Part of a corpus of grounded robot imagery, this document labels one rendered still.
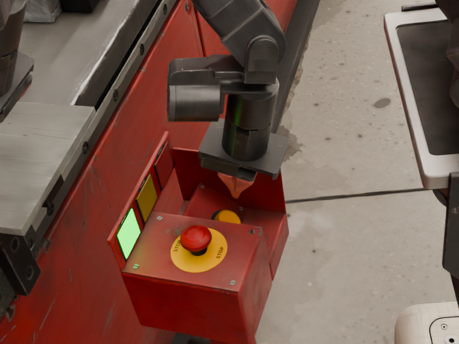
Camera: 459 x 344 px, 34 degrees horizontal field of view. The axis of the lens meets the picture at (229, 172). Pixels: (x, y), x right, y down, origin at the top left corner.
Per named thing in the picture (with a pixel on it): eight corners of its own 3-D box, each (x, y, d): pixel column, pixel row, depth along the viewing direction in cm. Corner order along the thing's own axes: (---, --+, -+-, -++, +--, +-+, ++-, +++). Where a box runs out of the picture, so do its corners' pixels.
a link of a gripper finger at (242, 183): (210, 166, 104) (216, 119, 97) (260, 181, 103) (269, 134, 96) (195, 203, 100) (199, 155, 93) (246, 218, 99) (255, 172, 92)
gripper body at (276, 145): (212, 125, 98) (217, 84, 92) (287, 147, 97) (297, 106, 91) (196, 160, 94) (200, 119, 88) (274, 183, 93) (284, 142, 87)
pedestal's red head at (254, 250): (251, 348, 97) (232, 261, 85) (139, 326, 102) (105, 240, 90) (289, 233, 110) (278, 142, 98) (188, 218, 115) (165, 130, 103)
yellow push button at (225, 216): (230, 245, 105) (237, 237, 104) (207, 231, 105) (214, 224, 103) (238, 224, 108) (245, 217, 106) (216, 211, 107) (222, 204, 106)
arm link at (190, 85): (281, 38, 79) (268, 10, 87) (171, 36, 78) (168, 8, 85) (271, 138, 85) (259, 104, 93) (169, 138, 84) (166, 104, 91)
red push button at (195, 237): (209, 267, 93) (204, 248, 91) (179, 262, 94) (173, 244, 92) (219, 243, 96) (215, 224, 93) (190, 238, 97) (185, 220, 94)
